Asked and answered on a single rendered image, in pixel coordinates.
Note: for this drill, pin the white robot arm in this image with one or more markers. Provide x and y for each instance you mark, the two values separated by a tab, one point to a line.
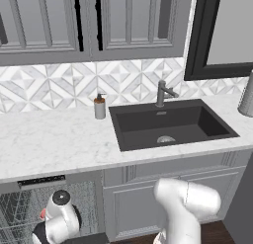
184	208

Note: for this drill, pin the grey dishwasher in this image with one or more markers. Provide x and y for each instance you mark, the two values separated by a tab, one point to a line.
85	188

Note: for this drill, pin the grey base cupboard door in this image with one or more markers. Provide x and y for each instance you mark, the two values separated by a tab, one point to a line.
131	208

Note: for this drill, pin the dark grey dishwasher door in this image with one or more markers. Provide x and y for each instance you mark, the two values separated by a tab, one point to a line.
94	238

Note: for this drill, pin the grey soap dispenser bottle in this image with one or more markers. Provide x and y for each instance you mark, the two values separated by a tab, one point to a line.
100	109

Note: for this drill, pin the grey metal tap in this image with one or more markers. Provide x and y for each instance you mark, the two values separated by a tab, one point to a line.
160	93

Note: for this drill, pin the dark grey sink basin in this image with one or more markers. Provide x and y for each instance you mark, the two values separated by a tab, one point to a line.
171	122

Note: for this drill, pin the black framed window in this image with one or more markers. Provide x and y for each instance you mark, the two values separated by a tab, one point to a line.
197	40

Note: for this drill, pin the grey speckled canister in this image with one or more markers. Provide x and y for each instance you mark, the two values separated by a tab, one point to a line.
247	99

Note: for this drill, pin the grey wall cupboard door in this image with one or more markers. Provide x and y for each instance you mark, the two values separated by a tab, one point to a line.
138	50
36	52

